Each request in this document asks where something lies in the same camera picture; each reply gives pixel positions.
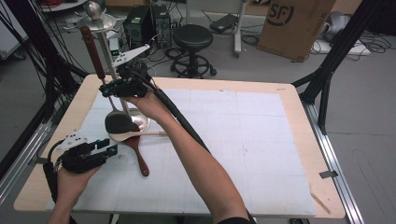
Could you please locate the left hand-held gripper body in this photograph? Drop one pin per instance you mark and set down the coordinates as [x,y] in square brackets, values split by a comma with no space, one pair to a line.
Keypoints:
[81,158]

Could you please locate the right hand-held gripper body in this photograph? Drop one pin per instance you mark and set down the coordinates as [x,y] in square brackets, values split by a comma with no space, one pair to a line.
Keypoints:
[132,84]

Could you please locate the light wooden spatula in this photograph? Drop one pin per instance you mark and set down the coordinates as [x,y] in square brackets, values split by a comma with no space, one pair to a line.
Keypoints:
[146,133]

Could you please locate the metal utensil stand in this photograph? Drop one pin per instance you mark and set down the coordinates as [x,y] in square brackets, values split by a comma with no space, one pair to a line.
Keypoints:
[102,23]

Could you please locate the person's right hand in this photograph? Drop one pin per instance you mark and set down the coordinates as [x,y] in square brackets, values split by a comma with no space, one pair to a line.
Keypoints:
[151,105]

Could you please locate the person's left hand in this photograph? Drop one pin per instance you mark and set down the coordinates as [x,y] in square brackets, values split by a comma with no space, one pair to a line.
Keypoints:
[70,186]

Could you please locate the small box with green display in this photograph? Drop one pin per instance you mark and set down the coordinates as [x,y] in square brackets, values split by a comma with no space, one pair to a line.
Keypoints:
[114,48]

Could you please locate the grey tape piece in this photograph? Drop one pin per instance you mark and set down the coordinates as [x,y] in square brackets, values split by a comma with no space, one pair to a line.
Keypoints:
[328,174]
[39,160]

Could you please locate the wide black computer tower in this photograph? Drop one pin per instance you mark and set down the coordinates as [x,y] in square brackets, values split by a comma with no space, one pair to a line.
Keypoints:
[137,28]

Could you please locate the narrow black computer tower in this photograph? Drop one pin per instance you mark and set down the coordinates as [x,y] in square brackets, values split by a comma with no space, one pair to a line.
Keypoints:
[162,25]

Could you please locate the black round stool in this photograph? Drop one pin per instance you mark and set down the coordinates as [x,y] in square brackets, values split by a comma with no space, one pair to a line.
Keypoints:
[193,37]

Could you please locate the flat black device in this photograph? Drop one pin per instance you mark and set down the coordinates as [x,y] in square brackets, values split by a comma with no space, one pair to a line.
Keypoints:
[224,22]

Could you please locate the white foam mat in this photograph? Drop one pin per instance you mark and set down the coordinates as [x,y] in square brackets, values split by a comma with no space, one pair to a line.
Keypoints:
[243,140]

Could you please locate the large cardboard box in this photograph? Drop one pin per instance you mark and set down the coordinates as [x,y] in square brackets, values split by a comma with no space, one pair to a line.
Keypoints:
[295,28]

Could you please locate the grey bag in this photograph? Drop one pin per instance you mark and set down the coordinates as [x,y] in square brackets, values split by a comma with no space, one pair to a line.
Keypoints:
[336,25]

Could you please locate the aluminium rail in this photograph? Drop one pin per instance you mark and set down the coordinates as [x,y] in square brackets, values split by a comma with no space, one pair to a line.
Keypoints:
[21,158]
[330,155]

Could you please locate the black metal frame post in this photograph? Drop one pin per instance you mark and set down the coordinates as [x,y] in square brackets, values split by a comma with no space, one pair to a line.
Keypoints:
[46,62]
[336,49]

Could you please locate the white stand post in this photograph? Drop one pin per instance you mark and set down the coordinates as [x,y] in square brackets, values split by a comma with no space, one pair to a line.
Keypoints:
[239,34]

